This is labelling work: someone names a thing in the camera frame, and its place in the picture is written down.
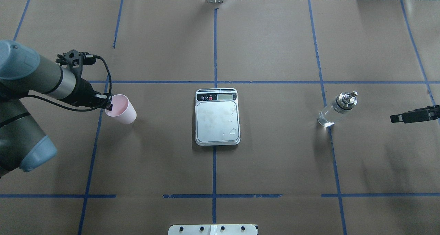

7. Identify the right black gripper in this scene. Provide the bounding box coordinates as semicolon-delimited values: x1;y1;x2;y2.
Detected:
390;105;440;124

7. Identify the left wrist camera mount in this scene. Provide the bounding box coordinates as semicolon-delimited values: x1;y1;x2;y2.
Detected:
55;50;96;78

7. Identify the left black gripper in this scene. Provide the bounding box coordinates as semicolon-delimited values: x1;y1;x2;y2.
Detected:
70;76;113;111

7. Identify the pink plastic cup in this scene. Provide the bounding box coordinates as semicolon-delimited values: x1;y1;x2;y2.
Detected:
104;94;137;124

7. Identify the glass sauce bottle metal spout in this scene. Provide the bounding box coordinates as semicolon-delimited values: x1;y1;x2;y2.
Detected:
317;90;359;127

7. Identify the white digital kitchen scale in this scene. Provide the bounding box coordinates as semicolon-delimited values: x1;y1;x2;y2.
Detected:
195;88;241;146

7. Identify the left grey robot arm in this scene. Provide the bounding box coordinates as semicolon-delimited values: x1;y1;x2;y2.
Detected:
0;40;113;177

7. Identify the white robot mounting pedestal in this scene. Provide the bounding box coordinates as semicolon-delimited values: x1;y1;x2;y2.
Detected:
168;224;259;235

